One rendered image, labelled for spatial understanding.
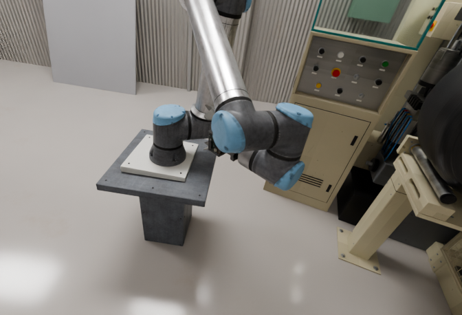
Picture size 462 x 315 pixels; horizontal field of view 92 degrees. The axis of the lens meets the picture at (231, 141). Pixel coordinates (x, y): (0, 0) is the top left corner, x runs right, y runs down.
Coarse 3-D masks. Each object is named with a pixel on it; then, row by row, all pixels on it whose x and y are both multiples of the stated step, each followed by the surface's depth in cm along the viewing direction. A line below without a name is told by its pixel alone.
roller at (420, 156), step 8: (416, 152) 102; (424, 160) 95; (424, 168) 93; (432, 168) 90; (432, 176) 87; (432, 184) 85; (440, 184) 82; (440, 192) 80; (448, 192) 78; (448, 200) 78
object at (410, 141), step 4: (408, 136) 105; (412, 136) 105; (404, 140) 107; (408, 140) 105; (412, 140) 105; (416, 140) 104; (400, 144) 110; (404, 144) 107; (408, 144) 106; (412, 144) 105; (416, 144) 105; (400, 148) 109; (404, 148) 108; (408, 148) 107; (400, 152) 109; (404, 152) 108; (408, 152) 108
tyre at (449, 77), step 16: (448, 80) 77; (432, 96) 82; (448, 96) 73; (432, 112) 79; (448, 112) 71; (432, 128) 77; (448, 128) 71; (432, 144) 77; (448, 144) 72; (432, 160) 80; (448, 160) 74; (448, 176) 77
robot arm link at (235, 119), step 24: (192, 0) 63; (192, 24) 62; (216, 24) 59; (216, 48) 55; (216, 72) 52; (240, 72) 55; (216, 96) 51; (240, 96) 48; (216, 120) 48; (240, 120) 45; (264, 120) 47; (216, 144) 50; (240, 144) 46; (264, 144) 48
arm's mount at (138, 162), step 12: (144, 144) 125; (192, 144) 133; (132, 156) 115; (144, 156) 117; (192, 156) 124; (132, 168) 108; (144, 168) 109; (156, 168) 111; (168, 168) 112; (180, 168) 114; (180, 180) 109
